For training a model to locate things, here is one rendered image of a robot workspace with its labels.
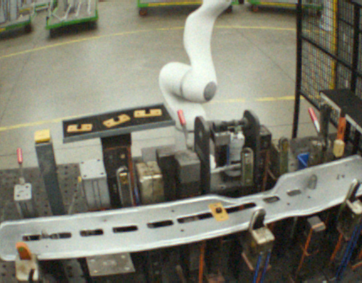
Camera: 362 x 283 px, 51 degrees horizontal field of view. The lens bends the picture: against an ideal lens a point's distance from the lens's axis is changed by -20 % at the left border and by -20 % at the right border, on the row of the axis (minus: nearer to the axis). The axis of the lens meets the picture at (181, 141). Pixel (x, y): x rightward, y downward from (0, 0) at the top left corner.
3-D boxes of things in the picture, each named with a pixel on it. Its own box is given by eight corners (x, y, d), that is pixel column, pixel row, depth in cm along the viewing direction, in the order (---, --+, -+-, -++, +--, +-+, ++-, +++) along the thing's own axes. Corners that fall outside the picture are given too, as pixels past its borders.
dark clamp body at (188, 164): (178, 258, 152) (176, 170, 133) (168, 236, 163) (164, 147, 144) (206, 252, 154) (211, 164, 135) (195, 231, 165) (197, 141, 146)
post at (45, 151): (58, 242, 155) (33, 146, 133) (56, 231, 161) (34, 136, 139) (75, 241, 157) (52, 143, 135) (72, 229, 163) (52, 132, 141)
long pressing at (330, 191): (-2, 268, 101) (-3, 264, 101) (-1, 221, 120) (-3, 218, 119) (385, 185, 134) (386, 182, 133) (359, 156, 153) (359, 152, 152)
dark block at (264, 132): (247, 232, 162) (259, 135, 141) (241, 221, 168) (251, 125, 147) (258, 229, 164) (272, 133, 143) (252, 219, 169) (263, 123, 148)
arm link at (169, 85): (190, 136, 167) (188, 77, 154) (155, 119, 178) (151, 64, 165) (212, 124, 174) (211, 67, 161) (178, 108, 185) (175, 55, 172)
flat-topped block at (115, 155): (116, 237, 161) (100, 132, 138) (112, 225, 167) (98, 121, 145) (141, 234, 163) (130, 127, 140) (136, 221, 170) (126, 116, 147)
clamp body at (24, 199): (39, 275, 137) (10, 202, 119) (36, 256, 146) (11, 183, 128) (61, 274, 139) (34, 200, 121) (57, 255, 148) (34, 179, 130)
